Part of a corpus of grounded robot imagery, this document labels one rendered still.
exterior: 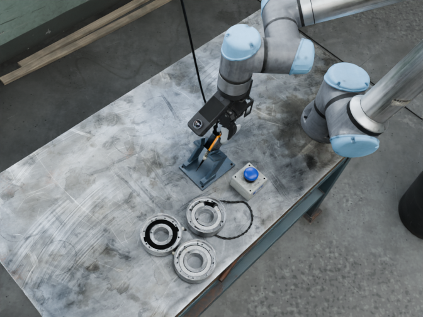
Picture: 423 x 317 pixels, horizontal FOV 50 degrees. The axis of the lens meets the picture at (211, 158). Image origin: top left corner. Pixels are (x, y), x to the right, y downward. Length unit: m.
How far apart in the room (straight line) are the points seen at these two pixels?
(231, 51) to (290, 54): 0.12
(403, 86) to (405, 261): 1.30
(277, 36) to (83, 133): 0.65
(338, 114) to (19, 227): 0.86
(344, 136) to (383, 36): 1.98
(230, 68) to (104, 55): 1.77
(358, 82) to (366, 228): 1.12
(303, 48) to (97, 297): 0.74
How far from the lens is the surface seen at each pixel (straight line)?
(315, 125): 1.40
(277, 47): 0.98
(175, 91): 1.46
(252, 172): 1.23
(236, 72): 0.98
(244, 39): 0.95
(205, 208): 1.21
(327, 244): 2.18
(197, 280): 1.13
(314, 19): 1.08
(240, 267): 1.79
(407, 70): 1.11
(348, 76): 1.30
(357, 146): 1.22
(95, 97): 2.49
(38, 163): 1.35
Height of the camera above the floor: 1.92
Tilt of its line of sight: 58 degrees down
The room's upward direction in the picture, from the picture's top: 10 degrees clockwise
